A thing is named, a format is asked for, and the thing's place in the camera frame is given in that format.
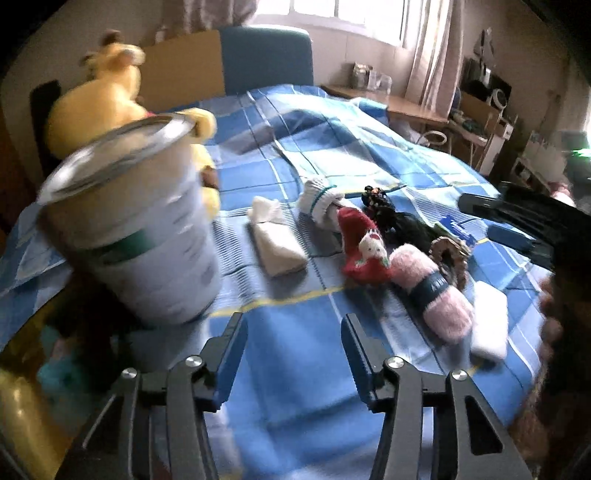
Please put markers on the white paper cup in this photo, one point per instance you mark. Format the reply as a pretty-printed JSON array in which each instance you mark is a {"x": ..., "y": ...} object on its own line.
[{"x": 138, "y": 221}]

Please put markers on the yellow plush toy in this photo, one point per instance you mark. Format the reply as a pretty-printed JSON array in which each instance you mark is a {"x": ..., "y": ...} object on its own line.
[{"x": 92, "y": 110}]

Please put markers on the white sock with green stripe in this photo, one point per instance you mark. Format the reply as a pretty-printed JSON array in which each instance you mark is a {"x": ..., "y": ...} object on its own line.
[{"x": 316, "y": 198}]

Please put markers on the red christmas sock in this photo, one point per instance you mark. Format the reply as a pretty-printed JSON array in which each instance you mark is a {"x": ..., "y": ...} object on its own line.
[{"x": 358, "y": 249}]

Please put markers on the teal plush toy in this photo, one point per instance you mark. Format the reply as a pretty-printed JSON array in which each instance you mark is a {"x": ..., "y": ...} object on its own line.
[{"x": 55, "y": 364}]

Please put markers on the pink cloth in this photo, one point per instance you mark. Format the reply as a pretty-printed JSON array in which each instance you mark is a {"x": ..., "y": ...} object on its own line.
[{"x": 561, "y": 191}]

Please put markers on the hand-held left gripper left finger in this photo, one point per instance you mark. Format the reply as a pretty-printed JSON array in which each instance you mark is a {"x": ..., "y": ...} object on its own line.
[{"x": 233, "y": 350}]

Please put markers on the window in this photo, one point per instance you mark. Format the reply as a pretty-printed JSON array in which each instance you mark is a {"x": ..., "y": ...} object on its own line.
[{"x": 341, "y": 18}]

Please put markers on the wooden headboard panel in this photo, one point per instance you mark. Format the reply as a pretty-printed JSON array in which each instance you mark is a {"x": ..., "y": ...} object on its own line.
[{"x": 184, "y": 69}]

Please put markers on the wooden desk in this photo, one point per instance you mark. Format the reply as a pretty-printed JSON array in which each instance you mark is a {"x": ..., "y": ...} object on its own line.
[{"x": 406, "y": 108}]

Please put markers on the cardboard box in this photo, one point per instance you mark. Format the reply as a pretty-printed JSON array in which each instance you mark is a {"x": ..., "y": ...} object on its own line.
[{"x": 478, "y": 110}]

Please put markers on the person's right forearm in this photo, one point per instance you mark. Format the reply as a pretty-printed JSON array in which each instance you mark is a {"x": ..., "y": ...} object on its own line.
[{"x": 572, "y": 346}]

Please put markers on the pink knit clothing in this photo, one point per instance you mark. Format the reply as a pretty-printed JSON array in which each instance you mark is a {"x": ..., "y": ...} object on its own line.
[{"x": 535, "y": 424}]

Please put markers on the clear containers on desk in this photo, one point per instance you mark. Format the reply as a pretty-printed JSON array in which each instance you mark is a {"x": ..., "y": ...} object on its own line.
[{"x": 369, "y": 76}]

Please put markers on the blue checked bedsheet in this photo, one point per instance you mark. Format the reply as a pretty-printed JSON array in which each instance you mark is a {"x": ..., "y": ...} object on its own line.
[{"x": 300, "y": 323}]

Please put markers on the gold bag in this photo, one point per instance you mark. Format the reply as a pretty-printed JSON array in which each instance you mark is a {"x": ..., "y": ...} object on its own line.
[{"x": 18, "y": 406}]

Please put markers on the black cloth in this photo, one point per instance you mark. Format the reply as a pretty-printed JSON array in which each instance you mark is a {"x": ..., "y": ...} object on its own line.
[{"x": 408, "y": 228}]

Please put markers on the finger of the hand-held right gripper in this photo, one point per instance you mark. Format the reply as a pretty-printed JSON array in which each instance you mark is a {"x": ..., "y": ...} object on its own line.
[
  {"x": 489, "y": 205},
  {"x": 508, "y": 235}
]

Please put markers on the pale window curtain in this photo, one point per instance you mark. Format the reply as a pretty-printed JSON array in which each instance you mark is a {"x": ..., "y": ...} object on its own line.
[
  {"x": 217, "y": 11},
  {"x": 436, "y": 50}
]

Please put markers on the blue chair back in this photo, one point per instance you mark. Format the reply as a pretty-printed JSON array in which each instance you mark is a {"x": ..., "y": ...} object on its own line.
[{"x": 268, "y": 60}]

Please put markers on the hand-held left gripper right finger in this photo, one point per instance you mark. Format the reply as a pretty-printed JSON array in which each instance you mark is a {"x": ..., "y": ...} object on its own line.
[{"x": 355, "y": 355}]

